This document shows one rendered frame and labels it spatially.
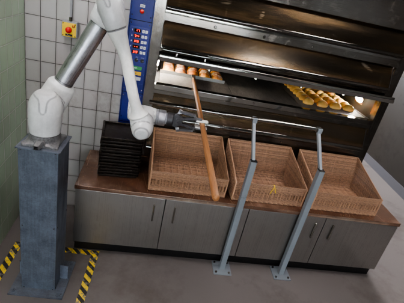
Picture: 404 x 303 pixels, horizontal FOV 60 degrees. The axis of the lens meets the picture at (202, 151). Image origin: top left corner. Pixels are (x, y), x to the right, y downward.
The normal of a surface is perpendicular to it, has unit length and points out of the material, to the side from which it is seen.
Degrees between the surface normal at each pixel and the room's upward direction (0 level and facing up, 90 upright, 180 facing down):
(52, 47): 90
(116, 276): 0
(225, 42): 70
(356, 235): 90
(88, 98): 90
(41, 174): 90
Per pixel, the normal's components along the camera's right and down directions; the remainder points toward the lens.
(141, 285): 0.20, -0.88
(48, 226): 0.05, 0.45
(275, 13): 0.15, 0.12
